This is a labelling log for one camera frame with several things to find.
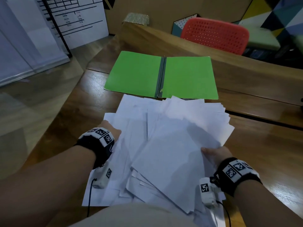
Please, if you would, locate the person's right hand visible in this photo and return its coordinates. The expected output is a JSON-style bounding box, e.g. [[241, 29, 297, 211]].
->
[[200, 146, 234, 169]]

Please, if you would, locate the person's left hand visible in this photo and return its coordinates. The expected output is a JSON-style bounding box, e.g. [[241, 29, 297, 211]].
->
[[97, 120, 122, 141]]

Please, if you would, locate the pile of white papers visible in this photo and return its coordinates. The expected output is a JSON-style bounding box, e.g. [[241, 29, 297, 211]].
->
[[81, 94, 235, 227]]

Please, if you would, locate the green folder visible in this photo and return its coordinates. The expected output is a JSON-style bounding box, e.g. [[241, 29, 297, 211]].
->
[[104, 50, 219, 100]]

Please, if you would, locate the person's right forearm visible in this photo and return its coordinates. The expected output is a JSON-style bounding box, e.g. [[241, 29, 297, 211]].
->
[[233, 179, 303, 227]]

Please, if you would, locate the person's left forearm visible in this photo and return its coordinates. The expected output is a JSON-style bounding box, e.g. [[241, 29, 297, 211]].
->
[[0, 145, 96, 227]]

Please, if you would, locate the person's beige clothing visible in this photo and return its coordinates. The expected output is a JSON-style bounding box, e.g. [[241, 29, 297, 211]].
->
[[68, 202, 197, 227]]

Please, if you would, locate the black left wristband with markers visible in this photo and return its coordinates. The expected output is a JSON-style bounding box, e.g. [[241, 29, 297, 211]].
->
[[74, 127, 115, 169]]

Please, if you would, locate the black wristband with markers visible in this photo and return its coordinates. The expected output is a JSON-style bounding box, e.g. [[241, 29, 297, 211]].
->
[[74, 127, 115, 169], [213, 157, 263, 197]]

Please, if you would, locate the black right wristband with markers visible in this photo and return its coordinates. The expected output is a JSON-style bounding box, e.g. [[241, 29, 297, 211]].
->
[[213, 157, 263, 197]]

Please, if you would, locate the white board with chart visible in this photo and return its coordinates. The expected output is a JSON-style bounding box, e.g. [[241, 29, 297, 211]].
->
[[35, 0, 109, 50]]

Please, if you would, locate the patterned woven box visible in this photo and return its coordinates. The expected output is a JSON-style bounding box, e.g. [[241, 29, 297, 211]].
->
[[122, 12, 150, 26]]

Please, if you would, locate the white banner panel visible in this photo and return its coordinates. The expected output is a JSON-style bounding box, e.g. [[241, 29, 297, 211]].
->
[[0, 0, 71, 87]]

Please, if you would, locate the teal white dotted box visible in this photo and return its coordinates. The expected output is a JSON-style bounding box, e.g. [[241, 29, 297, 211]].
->
[[171, 13, 200, 38]]

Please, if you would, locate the red perforated chair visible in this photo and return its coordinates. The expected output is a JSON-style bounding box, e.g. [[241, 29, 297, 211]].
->
[[180, 17, 250, 56]]

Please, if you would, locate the green bench cushion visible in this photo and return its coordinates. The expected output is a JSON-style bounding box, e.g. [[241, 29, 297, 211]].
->
[[246, 27, 281, 51]]

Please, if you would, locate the colourful triangle patterned backrest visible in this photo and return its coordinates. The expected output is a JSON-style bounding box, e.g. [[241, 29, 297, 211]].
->
[[233, 0, 303, 45]]

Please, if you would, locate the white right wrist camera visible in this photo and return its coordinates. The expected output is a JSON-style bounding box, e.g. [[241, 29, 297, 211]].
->
[[199, 177, 223, 208]]

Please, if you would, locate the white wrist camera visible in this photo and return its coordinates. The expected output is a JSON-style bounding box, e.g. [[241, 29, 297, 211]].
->
[[92, 160, 113, 189], [199, 177, 223, 208]]

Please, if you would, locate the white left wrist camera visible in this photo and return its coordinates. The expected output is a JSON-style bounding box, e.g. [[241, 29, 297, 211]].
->
[[92, 160, 113, 189]]

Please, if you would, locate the black right camera cable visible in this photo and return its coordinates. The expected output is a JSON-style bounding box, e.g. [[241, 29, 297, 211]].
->
[[217, 200, 232, 227]]

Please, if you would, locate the black camera cable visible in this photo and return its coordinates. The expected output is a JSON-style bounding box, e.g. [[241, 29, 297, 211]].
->
[[86, 178, 98, 218], [217, 200, 232, 227]]

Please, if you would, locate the black left camera cable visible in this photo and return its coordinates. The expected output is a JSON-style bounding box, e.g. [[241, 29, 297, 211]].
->
[[86, 178, 98, 218]]

